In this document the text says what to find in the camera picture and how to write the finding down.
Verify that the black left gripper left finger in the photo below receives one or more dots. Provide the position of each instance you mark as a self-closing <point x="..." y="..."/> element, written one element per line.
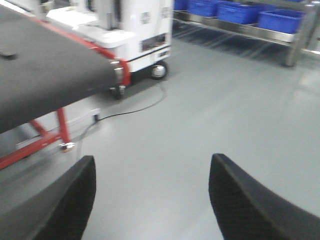
<point x="59" y="212"/>

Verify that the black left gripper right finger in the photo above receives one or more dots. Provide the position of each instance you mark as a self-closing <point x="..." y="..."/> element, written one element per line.
<point x="247" y="210"/>

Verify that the grey brake pad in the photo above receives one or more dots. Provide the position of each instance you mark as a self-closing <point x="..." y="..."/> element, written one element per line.
<point x="8" y="55"/>

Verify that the blue bin far rack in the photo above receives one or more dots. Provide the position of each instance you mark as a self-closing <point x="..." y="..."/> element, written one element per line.
<point x="281" y="20"/>

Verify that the white robot cart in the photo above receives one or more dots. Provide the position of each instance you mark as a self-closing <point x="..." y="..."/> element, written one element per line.
<point x="138" y="31"/>

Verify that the red conveyor frame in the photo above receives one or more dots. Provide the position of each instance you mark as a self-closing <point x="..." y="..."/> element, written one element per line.
<point x="49" y="70"/>

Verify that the steel rack frame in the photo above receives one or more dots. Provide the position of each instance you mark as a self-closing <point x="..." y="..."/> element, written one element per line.
<point x="304" y="41"/>

